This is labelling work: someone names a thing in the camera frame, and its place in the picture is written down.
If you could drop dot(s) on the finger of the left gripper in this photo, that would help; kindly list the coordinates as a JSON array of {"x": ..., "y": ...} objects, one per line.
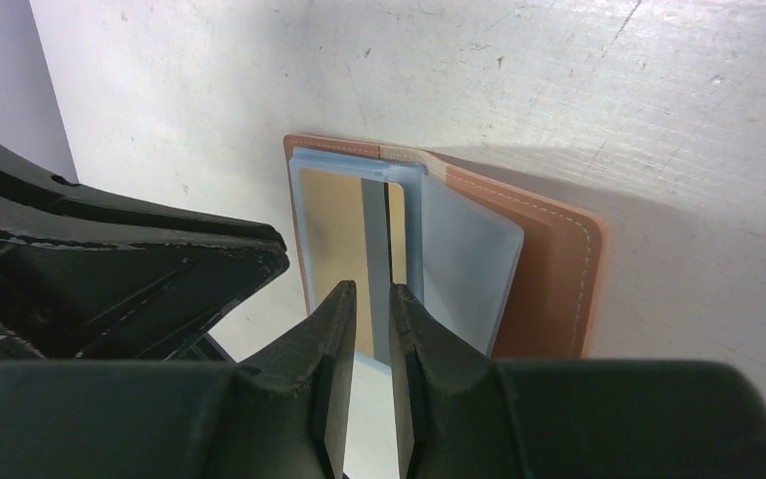
[{"x": 87, "y": 274}]

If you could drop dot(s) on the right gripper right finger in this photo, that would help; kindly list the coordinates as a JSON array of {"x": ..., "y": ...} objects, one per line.
[{"x": 461, "y": 414}]

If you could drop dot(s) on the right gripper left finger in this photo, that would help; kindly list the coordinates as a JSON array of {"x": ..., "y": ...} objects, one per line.
[{"x": 281, "y": 413}]

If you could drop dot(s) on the brown leather card holder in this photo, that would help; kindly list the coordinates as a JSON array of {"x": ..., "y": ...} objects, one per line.
[{"x": 510, "y": 271}]

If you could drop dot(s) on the gold credit card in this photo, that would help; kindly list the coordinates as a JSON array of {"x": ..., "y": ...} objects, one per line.
[{"x": 354, "y": 229}]

